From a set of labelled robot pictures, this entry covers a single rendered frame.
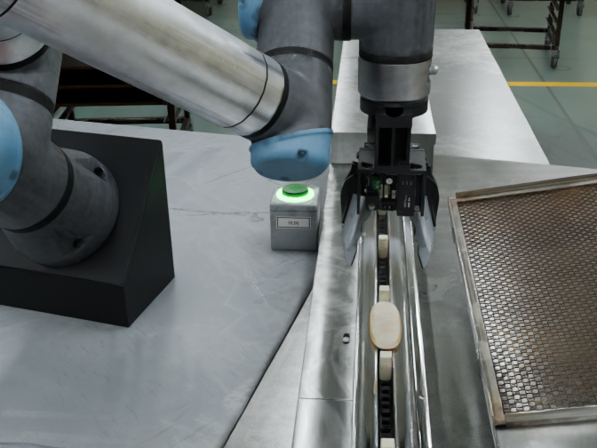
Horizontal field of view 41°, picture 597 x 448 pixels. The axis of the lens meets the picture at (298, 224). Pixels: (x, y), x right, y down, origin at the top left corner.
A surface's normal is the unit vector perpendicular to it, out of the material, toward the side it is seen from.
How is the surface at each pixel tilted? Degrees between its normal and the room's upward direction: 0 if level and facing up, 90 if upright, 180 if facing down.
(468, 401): 0
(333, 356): 0
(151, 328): 0
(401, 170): 90
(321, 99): 65
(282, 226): 90
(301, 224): 90
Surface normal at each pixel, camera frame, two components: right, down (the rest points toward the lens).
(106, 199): 0.86, -0.14
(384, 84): -0.40, 0.40
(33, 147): 0.97, -0.08
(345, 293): -0.01, -0.90
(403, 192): -0.10, 0.44
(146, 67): 0.29, 0.79
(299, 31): 0.16, -0.29
